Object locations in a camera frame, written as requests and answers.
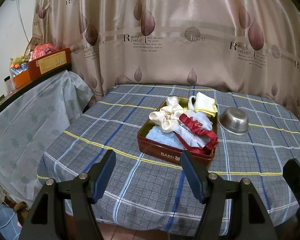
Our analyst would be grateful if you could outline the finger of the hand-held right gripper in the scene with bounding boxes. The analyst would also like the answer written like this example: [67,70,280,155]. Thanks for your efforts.
[282,159,300,205]

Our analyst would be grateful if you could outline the stainless steel bowl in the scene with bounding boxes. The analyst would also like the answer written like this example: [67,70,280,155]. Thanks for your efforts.
[218,107,250,136]

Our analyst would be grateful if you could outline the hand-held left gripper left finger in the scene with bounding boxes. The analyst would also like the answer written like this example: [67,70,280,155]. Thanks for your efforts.
[19,149,117,240]

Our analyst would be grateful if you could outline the beige leaf print curtain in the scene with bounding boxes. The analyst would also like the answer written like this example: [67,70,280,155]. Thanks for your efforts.
[31,0,300,120]

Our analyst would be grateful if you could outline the clear jar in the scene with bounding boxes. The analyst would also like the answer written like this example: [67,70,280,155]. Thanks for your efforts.
[4,76,15,94]

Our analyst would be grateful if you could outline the yellow plush duck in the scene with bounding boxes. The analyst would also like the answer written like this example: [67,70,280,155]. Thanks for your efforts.
[10,55,28,69]

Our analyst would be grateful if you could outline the orange box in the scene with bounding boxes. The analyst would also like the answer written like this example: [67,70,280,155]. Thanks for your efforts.
[12,69,31,89]

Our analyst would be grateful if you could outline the cream garment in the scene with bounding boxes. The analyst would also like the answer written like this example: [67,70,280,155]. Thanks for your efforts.
[149,106,185,133]

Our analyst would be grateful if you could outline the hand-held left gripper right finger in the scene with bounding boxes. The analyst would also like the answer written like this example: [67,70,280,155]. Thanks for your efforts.
[181,150,282,240]

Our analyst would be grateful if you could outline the brown fuzzy object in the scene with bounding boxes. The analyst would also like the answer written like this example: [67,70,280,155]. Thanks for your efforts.
[13,201,29,227]

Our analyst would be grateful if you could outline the red tin box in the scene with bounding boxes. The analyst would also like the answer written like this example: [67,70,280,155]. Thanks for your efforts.
[137,97,219,168]

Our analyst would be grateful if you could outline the red and white garment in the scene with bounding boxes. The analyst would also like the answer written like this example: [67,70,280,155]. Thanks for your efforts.
[174,112,219,155]

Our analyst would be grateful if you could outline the red cardboard box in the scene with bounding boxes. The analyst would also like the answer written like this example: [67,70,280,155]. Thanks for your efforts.
[27,47,72,81]

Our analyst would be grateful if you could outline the red plastic bag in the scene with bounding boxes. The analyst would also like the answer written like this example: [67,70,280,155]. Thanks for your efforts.
[31,42,56,60]

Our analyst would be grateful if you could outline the white cloth with yellow trim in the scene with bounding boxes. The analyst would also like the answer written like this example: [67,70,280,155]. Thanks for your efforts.
[195,92,218,117]

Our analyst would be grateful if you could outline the grey plaid bed sheet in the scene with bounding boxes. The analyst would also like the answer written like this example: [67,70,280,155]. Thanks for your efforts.
[37,84,300,235]

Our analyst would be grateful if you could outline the light blue fluffy towel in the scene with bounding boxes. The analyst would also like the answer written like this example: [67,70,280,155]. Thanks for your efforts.
[145,126,187,151]

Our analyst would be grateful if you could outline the small white socks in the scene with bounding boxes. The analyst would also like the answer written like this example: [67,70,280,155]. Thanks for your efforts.
[166,96,185,108]

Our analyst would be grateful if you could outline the blue plaid cloth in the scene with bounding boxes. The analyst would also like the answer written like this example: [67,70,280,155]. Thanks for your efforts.
[0,206,24,240]

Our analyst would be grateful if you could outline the translucent plastic cover sheet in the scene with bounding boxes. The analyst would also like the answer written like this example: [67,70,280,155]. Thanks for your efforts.
[0,70,95,200]

